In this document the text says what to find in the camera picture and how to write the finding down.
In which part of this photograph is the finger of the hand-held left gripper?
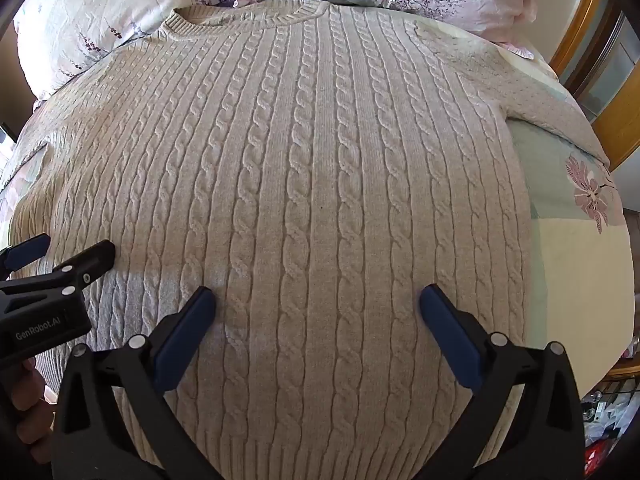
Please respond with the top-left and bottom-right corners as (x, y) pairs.
(0, 239), (117, 297)
(0, 234), (52, 277)

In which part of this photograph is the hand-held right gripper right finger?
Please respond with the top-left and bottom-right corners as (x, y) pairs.
(419, 284), (586, 480)

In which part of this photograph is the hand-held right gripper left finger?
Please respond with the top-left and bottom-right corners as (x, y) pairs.
(52, 286), (232, 480)

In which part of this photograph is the beige cable-knit sweater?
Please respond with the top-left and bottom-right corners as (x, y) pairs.
(0, 0), (612, 480)

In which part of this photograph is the person's left hand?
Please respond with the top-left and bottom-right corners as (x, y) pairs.
(9, 355), (56, 448)

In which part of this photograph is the floral bed quilt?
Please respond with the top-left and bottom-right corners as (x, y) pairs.
(0, 10), (636, 411)

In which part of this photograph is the clutter of bags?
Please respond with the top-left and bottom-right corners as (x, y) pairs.
(580, 332), (640, 466)

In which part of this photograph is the wooden wardrobe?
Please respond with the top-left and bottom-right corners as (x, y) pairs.
(547, 0), (640, 171)

